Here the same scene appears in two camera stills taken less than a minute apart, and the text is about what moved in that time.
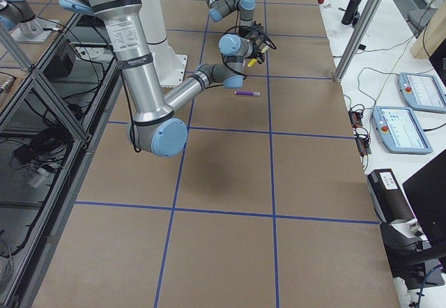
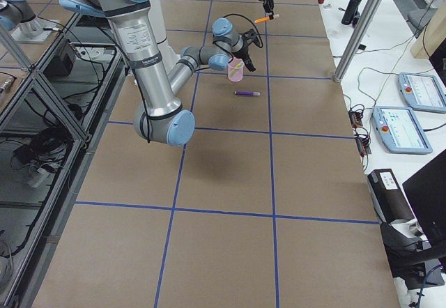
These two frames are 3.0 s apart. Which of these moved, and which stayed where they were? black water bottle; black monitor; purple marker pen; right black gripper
Moved: right black gripper
Stayed: black monitor; black water bottle; purple marker pen
